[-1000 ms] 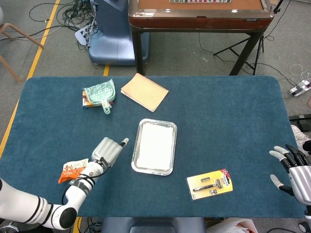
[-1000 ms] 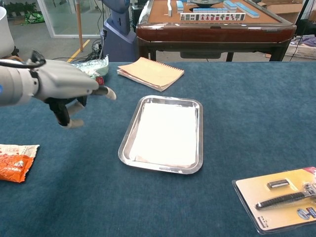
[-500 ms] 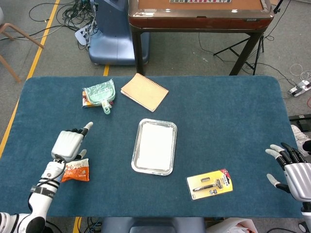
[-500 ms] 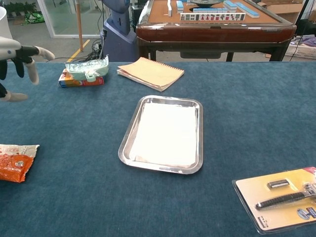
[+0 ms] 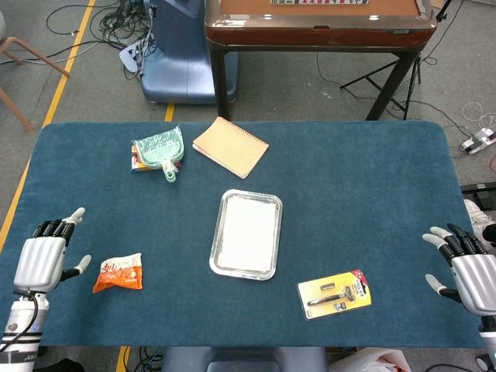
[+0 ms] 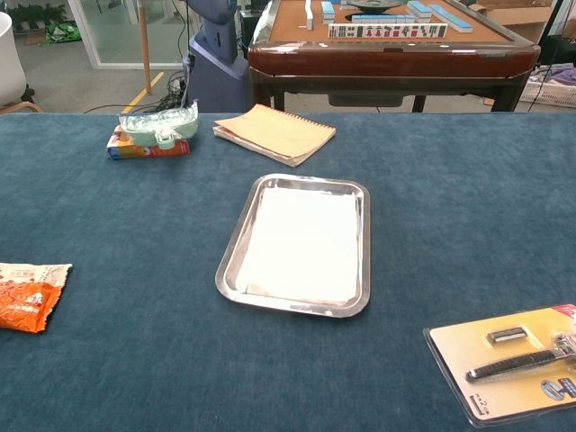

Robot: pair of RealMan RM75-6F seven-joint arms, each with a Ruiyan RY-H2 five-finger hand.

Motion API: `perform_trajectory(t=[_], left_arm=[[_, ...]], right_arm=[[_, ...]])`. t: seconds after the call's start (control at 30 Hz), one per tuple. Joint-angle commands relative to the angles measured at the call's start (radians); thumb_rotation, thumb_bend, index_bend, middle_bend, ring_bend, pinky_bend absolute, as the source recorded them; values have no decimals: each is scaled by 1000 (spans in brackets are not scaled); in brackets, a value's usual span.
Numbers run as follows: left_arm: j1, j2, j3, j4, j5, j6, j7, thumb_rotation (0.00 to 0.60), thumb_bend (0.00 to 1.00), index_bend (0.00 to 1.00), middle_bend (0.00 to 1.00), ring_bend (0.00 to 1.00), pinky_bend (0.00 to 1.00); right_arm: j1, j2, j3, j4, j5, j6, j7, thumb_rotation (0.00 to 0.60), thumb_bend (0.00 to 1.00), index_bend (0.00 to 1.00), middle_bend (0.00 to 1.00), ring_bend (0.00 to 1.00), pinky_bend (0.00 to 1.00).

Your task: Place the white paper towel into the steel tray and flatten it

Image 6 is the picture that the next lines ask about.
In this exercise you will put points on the green potted plants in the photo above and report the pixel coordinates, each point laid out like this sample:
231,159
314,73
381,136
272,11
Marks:
36,13

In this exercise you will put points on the brown mahjong table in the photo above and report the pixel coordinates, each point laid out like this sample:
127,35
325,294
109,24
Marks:
391,58

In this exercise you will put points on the white paper sheet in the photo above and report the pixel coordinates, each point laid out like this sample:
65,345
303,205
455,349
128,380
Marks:
301,247

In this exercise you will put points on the short blue mahjong tile row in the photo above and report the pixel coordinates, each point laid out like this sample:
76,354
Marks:
382,19

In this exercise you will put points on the blue table cloth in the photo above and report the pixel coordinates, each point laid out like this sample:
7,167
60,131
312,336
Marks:
135,360

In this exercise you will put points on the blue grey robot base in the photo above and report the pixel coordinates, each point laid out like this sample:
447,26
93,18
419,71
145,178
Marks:
216,58

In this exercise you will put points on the purple cloth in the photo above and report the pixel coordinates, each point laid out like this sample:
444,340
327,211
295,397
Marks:
564,75

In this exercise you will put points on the white round chair shell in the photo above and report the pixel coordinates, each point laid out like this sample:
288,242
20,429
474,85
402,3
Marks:
9,58

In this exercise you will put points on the kraft spiral notebook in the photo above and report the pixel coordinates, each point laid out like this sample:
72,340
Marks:
274,132

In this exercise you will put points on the wide blue mahjong tile stack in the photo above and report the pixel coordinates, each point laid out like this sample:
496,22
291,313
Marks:
418,10

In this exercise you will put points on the green bag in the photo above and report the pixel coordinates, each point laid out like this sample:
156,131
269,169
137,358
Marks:
60,32

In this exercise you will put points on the small orange blue box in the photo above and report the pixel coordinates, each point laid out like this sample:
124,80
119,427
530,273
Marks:
135,151

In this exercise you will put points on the orange snack bag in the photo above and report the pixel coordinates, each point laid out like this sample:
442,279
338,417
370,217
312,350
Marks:
27,297

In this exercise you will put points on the upright white mahjong tile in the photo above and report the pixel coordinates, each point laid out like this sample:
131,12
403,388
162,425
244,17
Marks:
309,13

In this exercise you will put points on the wooden pole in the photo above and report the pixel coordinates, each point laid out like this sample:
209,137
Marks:
145,49

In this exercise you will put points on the wooden chair frame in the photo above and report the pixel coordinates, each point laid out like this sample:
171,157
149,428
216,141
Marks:
20,107

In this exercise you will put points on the long blue mahjong tile row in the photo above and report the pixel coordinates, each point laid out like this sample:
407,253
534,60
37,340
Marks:
450,18

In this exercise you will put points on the face-up mahjong tile row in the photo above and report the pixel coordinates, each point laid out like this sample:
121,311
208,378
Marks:
387,30

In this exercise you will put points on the razor blister pack yellow card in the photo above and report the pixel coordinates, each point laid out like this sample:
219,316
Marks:
508,364

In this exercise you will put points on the rectangular metal tray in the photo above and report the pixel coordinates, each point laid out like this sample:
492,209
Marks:
315,181

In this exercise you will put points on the white plastic basket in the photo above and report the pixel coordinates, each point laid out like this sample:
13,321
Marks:
549,92

